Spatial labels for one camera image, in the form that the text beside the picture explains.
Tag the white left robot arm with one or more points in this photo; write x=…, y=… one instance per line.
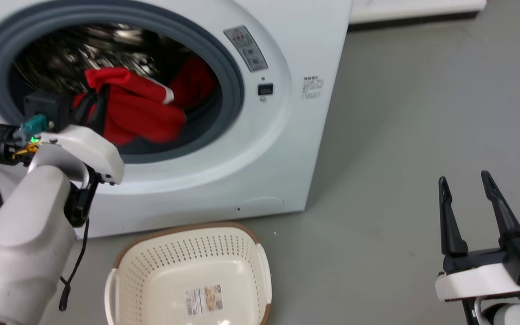
x=20, y=253

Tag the black door latch socket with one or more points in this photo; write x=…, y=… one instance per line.
x=265, y=89

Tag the cream perforated laundry basket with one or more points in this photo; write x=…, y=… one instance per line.
x=151, y=275

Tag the red garment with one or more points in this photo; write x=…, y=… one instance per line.
x=142, y=113

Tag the shiny steel washer drum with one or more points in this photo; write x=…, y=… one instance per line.
x=84, y=49

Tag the grey rubber door gasket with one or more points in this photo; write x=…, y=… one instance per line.
x=231, y=67

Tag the small printed text sticker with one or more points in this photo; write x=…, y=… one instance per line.
x=312, y=88

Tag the teal left camera connector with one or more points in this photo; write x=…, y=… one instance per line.
x=34, y=125

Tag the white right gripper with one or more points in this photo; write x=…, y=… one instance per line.
x=481, y=280

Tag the white front-load washing machine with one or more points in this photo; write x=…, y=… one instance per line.
x=287, y=158

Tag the grey instruction sticker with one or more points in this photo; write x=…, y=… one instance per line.
x=246, y=48

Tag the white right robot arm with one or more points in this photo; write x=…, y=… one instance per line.
x=513, y=313

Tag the washer filter cover flap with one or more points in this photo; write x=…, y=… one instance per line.
x=262, y=204

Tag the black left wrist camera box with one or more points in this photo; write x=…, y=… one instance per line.
x=48, y=110

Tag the paper label with barcode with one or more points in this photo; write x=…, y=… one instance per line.
x=203, y=300

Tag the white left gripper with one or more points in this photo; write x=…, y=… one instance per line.
x=93, y=151

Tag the white low cabinet base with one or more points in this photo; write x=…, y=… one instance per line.
x=413, y=11

